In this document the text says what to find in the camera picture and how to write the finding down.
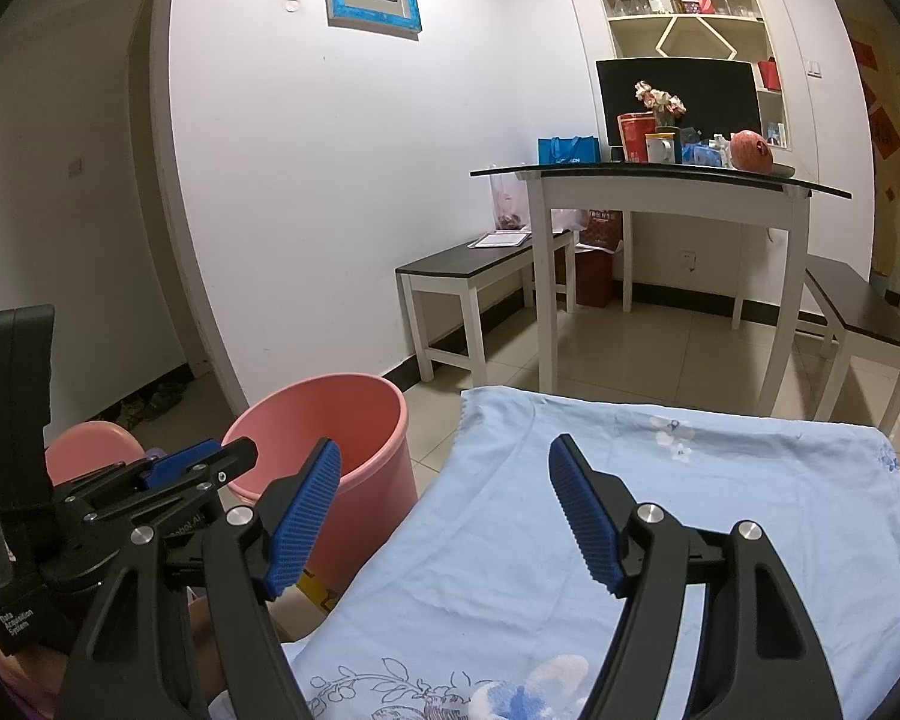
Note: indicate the artificial flower bouquet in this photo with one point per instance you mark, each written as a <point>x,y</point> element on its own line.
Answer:
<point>660,101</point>

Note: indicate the white paper sheet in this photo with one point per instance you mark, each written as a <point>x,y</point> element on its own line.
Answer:
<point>499,239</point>

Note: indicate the pink plastic bag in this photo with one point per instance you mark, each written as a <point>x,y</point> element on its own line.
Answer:
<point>510,202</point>

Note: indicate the light blue floral tablecloth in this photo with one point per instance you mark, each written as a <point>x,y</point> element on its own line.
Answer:
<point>720,510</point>

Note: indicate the red orange container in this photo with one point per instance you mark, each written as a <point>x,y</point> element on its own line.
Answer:
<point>634,139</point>

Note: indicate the dark shoes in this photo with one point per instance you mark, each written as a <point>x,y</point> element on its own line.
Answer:
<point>150,401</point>

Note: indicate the dark top white bench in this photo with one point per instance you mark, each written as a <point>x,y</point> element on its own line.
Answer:
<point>457,259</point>
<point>855,300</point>

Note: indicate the blue tissue pack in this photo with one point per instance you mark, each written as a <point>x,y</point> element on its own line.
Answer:
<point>701,154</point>

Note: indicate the white wall socket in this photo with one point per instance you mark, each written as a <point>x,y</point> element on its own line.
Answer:
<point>691,261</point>

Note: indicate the small red gift box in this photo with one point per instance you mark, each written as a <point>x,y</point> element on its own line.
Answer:
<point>769,75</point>

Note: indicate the white mug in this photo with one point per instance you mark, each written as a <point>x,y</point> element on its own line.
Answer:
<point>661,148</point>

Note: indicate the black monitor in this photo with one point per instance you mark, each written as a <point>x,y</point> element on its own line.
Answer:
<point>705,90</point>

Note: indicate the white table with glass top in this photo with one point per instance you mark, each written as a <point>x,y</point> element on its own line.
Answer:
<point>645,195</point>

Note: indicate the red round ornament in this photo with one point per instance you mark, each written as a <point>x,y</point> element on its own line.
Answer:
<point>752,151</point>

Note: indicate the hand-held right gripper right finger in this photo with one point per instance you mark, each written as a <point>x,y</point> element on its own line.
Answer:
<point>585,517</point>

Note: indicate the small pink basin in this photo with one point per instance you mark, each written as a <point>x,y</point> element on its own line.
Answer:
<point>90,442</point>

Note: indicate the blue shopping bag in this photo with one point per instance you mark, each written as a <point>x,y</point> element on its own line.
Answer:
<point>568,151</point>

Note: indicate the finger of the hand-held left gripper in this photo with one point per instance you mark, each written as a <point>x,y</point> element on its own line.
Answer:
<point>180,461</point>
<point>225,465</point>

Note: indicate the red wall decorations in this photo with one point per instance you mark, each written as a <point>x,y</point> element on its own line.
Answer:
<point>881,120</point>

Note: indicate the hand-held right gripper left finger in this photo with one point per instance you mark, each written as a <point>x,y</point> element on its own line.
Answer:
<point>304,517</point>

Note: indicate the pink plastic bucket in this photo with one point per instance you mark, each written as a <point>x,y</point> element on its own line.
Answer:
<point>360,480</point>

